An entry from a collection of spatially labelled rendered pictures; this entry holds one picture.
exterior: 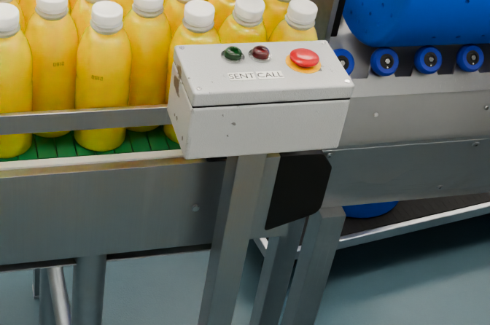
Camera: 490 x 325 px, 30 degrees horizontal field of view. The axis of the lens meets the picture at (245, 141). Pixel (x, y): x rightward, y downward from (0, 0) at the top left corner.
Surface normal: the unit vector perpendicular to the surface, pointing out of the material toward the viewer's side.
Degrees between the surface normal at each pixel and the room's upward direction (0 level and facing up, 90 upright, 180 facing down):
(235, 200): 90
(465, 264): 0
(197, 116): 90
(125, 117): 90
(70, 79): 90
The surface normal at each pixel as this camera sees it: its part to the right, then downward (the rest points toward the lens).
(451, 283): 0.15, -0.77
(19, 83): 0.65, 0.54
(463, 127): 0.31, 0.33
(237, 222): 0.28, 0.63
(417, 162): 0.16, 0.86
